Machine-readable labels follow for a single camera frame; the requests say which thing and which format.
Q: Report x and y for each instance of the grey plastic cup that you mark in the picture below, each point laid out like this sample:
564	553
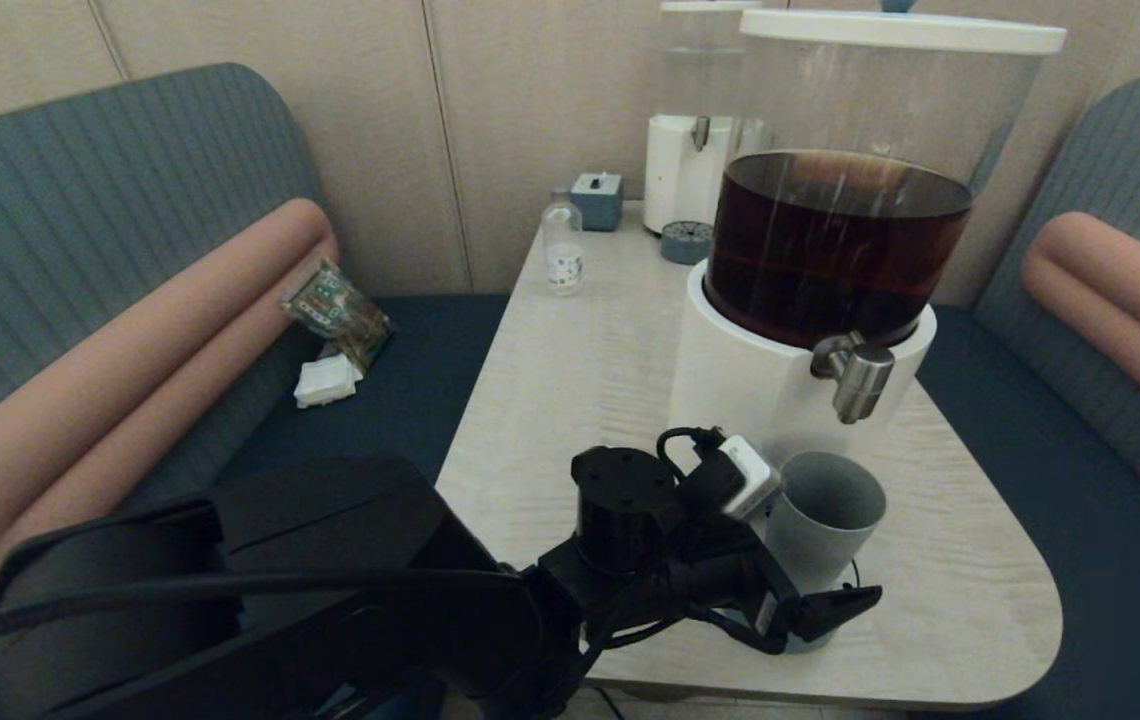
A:
825	510

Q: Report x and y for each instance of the silver metal dispenser tap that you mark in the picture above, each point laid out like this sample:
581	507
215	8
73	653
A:
860	385

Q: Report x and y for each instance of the small blue drip tray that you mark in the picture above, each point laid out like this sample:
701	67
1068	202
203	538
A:
685	245

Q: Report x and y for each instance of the clear plastic bottle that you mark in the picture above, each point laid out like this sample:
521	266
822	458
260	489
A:
563	260

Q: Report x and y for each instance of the small white water dispenser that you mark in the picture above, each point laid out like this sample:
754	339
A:
680	170

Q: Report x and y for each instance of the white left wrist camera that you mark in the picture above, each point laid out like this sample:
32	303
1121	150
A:
752	478

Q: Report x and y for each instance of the large white dispenser lid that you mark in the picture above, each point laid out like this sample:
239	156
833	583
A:
900	33

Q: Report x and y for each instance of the small blue tissue box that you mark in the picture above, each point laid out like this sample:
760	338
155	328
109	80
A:
598	205

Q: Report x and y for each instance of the white folded napkin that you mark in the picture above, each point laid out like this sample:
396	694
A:
327	382

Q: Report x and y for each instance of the blue booth sofa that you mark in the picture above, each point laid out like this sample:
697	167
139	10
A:
1110	560
80	200

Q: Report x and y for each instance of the large blue perforated drip tray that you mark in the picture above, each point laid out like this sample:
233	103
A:
820	644

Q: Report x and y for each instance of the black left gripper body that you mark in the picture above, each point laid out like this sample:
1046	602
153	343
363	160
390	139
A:
730	580

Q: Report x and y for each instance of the small white dispenser lid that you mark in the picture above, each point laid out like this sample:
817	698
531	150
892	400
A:
705	7

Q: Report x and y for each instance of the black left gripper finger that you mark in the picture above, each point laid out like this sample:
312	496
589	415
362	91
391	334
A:
830	607

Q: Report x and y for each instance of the large dispenser with dark tea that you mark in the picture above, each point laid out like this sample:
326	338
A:
760	380

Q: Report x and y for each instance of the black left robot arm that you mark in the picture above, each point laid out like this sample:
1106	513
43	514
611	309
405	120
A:
330	560

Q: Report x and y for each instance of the green snack packet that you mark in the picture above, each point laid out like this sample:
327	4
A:
335	305

